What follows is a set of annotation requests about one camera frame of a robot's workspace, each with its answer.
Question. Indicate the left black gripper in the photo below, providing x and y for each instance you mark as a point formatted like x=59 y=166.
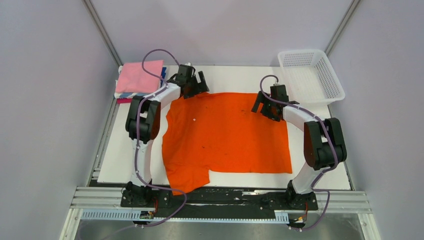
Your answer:
x=200 y=88

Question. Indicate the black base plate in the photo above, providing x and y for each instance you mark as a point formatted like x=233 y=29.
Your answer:
x=221 y=203

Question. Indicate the magenta folded t shirt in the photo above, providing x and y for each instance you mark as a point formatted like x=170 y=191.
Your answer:
x=123 y=100

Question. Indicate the aluminium frame rail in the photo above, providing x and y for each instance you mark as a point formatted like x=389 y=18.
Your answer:
x=103 y=203

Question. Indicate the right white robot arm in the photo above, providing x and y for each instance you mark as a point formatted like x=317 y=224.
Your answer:
x=323 y=140

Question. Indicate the white plastic basket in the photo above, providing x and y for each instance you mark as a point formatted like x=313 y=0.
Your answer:
x=310 y=77

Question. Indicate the pink folded t shirt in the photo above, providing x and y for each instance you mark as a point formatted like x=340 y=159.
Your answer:
x=135 y=78

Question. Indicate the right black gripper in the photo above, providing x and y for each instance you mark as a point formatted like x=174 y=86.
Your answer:
x=260 y=99

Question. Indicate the blue white folded t shirt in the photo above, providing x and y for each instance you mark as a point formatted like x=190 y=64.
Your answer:
x=130 y=95

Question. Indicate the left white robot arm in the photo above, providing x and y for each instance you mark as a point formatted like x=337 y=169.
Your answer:
x=144 y=120

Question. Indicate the orange t shirt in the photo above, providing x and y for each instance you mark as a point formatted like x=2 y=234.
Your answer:
x=218 y=132

